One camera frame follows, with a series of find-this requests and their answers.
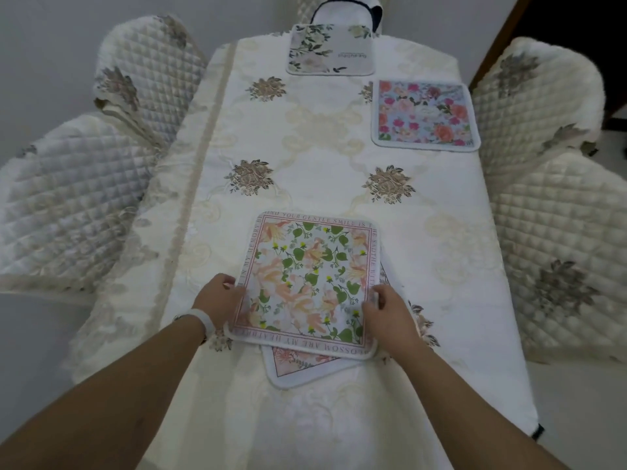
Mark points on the person's left hand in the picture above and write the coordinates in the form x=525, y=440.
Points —
x=218, y=298

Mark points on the person's right hand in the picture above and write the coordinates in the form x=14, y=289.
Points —
x=392, y=315

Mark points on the person's left thumb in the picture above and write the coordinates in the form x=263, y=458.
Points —
x=230, y=279

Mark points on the person's right thumb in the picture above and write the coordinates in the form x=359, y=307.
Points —
x=368, y=317

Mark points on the green leaf floral placemat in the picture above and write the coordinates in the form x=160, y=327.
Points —
x=307, y=281

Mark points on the person's right forearm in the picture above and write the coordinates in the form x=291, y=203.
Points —
x=470, y=411

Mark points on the person's left forearm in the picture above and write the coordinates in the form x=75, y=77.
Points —
x=98, y=396

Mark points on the white wristband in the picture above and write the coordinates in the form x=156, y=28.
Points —
x=201, y=322

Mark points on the peach bordered floral placemat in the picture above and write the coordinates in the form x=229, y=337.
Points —
x=303, y=369

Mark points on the cream embroidered tablecloth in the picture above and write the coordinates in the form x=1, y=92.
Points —
x=318, y=181

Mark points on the quilted cream chair cover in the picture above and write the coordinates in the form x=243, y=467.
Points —
x=536, y=97
x=68, y=205
x=563, y=259
x=152, y=68

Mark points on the pink rose floral placemat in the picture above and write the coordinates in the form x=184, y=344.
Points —
x=425, y=114

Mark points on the pale white flower placemat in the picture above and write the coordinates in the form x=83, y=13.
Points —
x=329, y=48

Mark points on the white chair with dark trim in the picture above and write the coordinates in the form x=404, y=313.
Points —
x=348, y=12

